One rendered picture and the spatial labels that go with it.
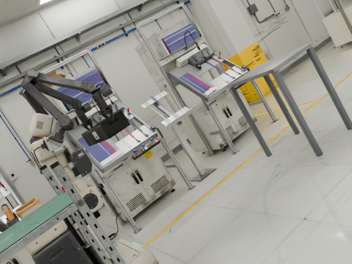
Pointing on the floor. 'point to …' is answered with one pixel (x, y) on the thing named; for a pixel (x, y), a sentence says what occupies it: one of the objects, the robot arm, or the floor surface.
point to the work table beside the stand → (270, 65)
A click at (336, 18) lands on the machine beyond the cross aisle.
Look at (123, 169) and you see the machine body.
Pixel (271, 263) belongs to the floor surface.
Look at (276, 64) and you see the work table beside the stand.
